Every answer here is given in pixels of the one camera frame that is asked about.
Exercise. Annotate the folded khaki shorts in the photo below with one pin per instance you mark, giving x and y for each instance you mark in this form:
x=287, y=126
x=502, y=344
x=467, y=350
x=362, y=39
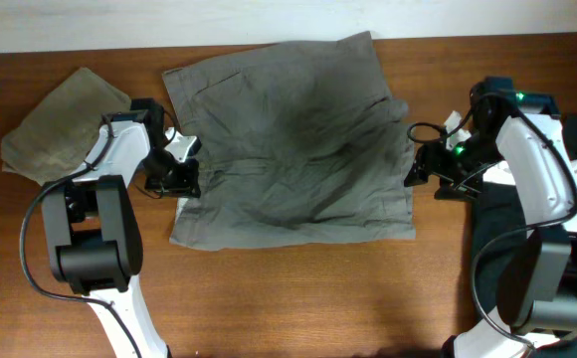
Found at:
x=57, y=135

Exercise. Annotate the dark green garment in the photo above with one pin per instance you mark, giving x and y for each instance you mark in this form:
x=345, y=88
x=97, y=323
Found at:
x=536, y=300

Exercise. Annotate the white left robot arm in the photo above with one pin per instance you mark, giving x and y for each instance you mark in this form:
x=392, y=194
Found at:
x=93, y=240

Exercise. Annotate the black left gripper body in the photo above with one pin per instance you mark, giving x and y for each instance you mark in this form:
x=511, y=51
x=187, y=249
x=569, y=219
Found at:
x=174, y=182

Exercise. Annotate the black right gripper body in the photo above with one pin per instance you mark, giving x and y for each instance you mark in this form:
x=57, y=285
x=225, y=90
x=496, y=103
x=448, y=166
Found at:
x=427, y=166

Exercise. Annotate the grey-green shorts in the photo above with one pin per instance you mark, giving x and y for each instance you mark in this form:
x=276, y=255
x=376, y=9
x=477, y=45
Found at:
x=301, y=143

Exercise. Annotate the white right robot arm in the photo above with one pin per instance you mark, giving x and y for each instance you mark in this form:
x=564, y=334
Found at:
x=492, y=101

